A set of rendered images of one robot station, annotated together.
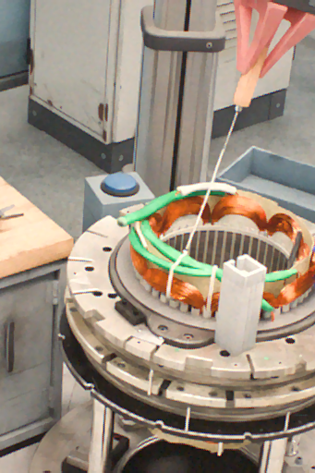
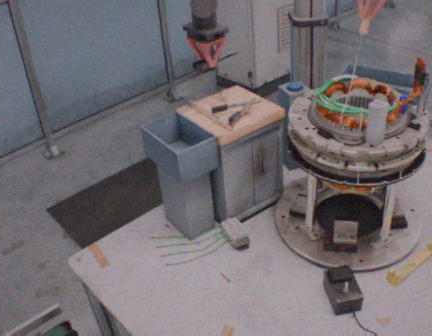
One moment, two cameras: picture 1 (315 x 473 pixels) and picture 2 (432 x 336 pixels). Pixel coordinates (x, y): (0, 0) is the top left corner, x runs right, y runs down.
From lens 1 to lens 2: 0.20 m
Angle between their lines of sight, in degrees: 5
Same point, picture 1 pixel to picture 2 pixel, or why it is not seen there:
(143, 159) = (297, 77)
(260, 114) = not seen: hidden behind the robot
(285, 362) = (399, 146)
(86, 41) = (239, 45)
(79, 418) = (291, 192)
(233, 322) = (375, 131)
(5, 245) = (255, 115)
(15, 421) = (264, 196)
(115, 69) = (253, 56)
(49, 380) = (277, 176)
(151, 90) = (298, 45)
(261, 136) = not seen: hidden behind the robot
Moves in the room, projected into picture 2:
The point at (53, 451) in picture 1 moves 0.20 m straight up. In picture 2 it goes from (283, 207) to (283, 143)
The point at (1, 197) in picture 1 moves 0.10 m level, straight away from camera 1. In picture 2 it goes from (247, 96) to (241, 80)
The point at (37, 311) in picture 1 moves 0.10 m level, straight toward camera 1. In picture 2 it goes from (271, 145) to (277, 167)
